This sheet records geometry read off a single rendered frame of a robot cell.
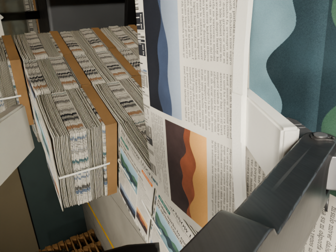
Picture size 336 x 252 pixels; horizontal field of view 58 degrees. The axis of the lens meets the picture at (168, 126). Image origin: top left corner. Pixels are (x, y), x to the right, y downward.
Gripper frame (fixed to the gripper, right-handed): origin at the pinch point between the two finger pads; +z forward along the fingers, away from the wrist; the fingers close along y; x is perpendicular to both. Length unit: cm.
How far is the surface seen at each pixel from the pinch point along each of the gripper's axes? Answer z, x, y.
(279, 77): -1.0, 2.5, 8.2
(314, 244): -3.9, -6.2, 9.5
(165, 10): 9.8, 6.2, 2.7
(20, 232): 627, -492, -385
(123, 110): 94, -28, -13
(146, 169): 68, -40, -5
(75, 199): 88, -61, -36
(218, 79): 4.0, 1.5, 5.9
